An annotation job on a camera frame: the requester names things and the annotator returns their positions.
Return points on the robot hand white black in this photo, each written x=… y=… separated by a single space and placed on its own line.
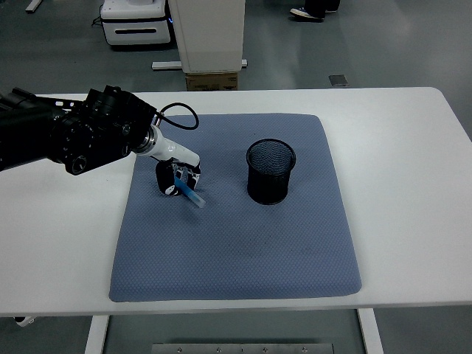
x=177 y=153

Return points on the blue marker pen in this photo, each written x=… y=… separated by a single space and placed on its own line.
x=195 y=199

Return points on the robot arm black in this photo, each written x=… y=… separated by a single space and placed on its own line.
x=85 y=136

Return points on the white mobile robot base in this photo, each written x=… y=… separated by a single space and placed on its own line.
x=136 y=22

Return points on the black mesh pen holder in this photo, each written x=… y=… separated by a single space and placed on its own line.
x=270 y=184

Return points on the brown cardboard box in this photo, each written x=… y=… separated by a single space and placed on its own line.
x=212 y=82

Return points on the grey floor foot bar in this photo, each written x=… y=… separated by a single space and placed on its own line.
x=166 y=65

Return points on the blue-grey padded mat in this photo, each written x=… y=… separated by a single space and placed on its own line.
x=228 y=239

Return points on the white upright cabinet panel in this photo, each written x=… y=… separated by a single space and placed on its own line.
x=210 y=37

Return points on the grey floor socket plate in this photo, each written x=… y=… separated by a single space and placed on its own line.
x=338 y=80

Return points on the person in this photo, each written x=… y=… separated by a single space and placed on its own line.
x=313 y=9

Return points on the white table leg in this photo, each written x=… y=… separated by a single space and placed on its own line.
x=370 y=332
x=96 y=335

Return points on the white floor foot bar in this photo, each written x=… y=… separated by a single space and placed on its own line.
x=33 y=5

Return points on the small white black object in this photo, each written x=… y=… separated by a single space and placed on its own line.
x=25 y=321

